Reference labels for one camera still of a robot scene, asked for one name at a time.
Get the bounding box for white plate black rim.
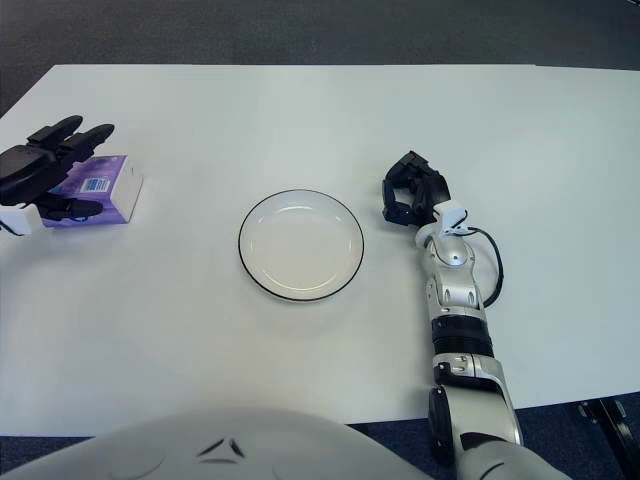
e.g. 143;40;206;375
237;188;365;303

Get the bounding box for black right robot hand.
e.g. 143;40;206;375
382;149;454;229

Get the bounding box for purple tissue paper pack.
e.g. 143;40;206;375
39;154;145;230

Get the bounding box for silver robot torso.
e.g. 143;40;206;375
0;407;566;480

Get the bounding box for black table leg frame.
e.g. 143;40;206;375
577;397;640;480

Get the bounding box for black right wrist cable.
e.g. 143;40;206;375
464;227;505;306

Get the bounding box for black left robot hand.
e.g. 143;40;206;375
0;115;115;221

